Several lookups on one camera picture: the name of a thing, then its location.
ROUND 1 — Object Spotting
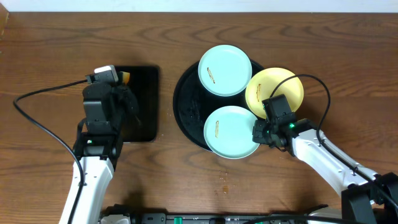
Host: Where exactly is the light blue plate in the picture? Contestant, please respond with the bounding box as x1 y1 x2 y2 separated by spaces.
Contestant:
198 45 252 97
203 106 259 159

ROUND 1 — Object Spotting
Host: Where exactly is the yellow plate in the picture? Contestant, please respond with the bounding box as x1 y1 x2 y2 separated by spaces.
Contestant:
245 67 305 120

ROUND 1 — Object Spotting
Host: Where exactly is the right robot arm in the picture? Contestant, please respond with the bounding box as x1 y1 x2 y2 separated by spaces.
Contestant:
252 95 397 223

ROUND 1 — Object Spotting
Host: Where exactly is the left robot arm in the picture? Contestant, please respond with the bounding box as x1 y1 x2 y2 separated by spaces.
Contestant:
60 83 138 223

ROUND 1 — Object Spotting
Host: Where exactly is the black round tray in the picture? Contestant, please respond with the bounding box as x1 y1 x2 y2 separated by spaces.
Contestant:
173 62 249 151

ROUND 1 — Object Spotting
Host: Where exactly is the right black cable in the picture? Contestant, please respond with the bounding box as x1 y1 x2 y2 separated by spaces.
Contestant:
269 73 398 212

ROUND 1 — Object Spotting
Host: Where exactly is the black cable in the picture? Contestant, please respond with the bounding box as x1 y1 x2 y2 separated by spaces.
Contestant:
12 79 89 224
269 73 398 212

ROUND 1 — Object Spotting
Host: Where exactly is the left black cable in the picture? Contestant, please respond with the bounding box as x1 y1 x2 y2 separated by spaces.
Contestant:
12 79 89 224

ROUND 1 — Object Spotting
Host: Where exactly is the green and yellow sponge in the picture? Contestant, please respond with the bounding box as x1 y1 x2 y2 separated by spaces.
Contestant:
118 72 131 85

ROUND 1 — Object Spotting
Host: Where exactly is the black rectangular tray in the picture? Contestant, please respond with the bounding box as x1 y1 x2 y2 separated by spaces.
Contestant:
115 65 160 142

